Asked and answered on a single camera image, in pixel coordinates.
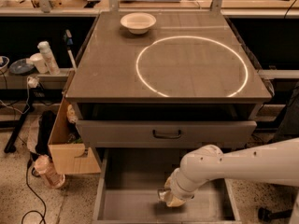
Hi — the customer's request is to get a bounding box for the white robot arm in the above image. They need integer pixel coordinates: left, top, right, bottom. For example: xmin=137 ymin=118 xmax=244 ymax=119
xmin=165 ymin=138 xmax=299 ymax=207

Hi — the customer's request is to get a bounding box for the dark blue plate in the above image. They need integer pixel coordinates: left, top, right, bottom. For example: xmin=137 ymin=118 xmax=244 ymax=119
xmin=9 ymin=58 xmax=35 ymax=76

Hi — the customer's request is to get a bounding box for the crushed silver redbull can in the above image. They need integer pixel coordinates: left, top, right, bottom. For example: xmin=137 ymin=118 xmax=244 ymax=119
xmin=157 ymin=189 xmax=170 ymax=203

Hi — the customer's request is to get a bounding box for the black floor cable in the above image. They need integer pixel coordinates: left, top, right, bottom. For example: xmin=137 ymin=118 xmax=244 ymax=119
xmin=21 ymin=159 xmax=48 ymax=224

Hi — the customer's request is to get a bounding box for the upper grey drawer with handle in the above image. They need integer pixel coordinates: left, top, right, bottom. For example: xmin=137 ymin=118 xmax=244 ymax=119
xmin=77 ymin=120 xmax=257 ymax=148

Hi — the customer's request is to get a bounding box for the white bowl at left edge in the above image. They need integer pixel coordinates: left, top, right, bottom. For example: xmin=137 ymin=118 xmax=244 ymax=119
xmin=0 ymin=56 xmax=9 ymax=74

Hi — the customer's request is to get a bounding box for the white paper cup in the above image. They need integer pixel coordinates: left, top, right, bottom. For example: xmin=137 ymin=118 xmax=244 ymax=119
xmin=30 ymin=53 xmax=48 ymax=74

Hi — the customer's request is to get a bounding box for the black office chair base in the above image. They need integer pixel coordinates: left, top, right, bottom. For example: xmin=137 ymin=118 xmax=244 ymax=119
xmin=258 ymin=207 xmax=292 ymax=222

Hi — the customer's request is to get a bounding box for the white spray bottle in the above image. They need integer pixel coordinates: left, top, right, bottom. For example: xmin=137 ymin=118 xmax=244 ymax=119
xmin=37 ymin=41 xmax=60 ymax=75

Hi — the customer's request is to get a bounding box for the black desk leg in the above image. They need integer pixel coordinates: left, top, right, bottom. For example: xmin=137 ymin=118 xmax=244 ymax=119
xmin=1 ymin=91 xmax=35 ymax=154

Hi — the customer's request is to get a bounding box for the pink plastic bottle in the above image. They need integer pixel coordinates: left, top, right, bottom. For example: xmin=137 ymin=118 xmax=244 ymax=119
xmin=34 ymin=155 xmax=65 ymax=189

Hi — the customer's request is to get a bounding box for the open middle grey drawer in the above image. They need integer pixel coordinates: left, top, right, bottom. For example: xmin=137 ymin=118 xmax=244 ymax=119
xmin=92 ymin=148 xmax=242 ymax=224

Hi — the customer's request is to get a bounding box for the grey drawer cabinet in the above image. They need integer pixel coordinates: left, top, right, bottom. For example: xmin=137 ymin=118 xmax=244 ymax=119
xmin=64 ymin=10 xmax=273 ymax=151

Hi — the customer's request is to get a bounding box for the cardboard box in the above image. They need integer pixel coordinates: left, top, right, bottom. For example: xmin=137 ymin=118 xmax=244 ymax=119
xmin=48 ymin=71 xmax=101 ymax=175

